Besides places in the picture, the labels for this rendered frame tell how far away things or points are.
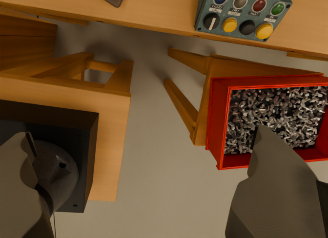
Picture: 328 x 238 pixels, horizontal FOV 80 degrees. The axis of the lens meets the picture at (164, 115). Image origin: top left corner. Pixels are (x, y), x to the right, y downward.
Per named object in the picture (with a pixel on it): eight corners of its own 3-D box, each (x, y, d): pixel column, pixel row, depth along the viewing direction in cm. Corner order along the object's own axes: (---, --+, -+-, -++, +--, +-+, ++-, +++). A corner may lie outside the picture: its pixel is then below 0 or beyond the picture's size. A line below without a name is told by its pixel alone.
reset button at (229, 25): (232, 30, 37) (233, 34, 37) (220, 29, 37) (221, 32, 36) (238, 18, 35) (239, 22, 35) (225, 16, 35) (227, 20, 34)
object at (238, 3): (242, 9, 34) (246, 8, 33) (230, 7, 34) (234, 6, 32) (245, -3, 33) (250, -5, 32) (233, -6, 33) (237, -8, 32)
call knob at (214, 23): (215, 28, 37) (215, 32, 36) (201, 26, 36) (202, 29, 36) (220, 14, 35) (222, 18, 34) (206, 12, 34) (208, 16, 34)
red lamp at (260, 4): (260, 12, 35) (265, 11, 33) (249, 10, 34) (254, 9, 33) (263, 0, 34) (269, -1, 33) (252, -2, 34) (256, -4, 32)
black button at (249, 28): (249, 33, 38) (250, 37, 37) (237, 31, 37) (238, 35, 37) (256, 21, 36) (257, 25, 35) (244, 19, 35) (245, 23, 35)
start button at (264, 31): (265, 37, 39) (267, 41, 38) (252, 35, 38) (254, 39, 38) (275, 24, 36) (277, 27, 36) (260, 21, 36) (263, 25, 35)
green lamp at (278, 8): (278, 16, 35) (283, 15, 34) (267, 14, 35) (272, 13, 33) (281, 4, 35) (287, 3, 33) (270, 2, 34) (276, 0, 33)
